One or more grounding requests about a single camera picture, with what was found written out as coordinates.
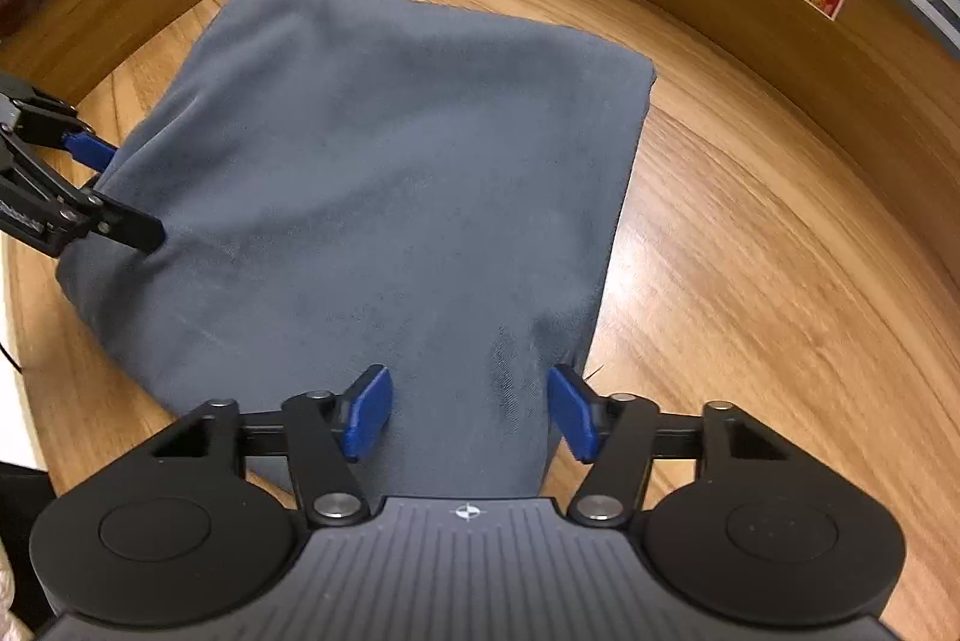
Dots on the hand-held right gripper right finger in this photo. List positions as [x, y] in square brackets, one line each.
[571, 414]

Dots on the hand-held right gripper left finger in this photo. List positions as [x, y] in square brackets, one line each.
[369, 412]

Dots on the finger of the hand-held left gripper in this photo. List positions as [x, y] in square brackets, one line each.
[131, 228]
[91, 147]

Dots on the grey pants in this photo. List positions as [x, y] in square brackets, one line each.
[390, 183]

